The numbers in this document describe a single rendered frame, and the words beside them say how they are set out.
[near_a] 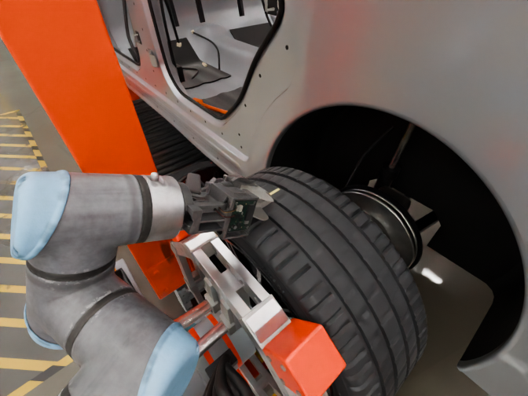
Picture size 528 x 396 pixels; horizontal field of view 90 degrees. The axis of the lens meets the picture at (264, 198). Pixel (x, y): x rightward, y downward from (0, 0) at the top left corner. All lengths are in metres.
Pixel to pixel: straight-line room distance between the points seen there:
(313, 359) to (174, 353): 0.19
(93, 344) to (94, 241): 0.10
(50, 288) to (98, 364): 0.10
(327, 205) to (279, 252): 0.15
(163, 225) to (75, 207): 0.09
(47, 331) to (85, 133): 0.42
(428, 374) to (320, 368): 1.39
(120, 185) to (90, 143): 0.37
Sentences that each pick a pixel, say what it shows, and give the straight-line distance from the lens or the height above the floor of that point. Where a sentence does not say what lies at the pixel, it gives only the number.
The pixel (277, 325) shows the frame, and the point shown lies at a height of 1.11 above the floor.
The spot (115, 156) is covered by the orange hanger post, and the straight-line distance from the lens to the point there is 0.74.
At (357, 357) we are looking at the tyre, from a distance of 0.52.
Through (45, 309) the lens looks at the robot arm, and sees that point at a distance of 0.40.
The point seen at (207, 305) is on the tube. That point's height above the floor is 1.01.
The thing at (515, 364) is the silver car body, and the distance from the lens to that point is 0.85.
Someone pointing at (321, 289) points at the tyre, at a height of 1.15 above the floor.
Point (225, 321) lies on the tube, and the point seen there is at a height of 1.02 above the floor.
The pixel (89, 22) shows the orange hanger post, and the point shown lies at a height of 1.45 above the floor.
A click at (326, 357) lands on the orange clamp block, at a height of 1.14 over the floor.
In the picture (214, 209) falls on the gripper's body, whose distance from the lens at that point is 0.40.
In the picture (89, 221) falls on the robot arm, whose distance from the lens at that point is 0.33.
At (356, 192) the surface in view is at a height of 0.99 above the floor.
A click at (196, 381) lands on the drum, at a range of 0.69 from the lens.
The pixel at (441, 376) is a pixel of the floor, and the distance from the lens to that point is 1.82.
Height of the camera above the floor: 1.56
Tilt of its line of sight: 44 degrees down
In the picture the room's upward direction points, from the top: straight up
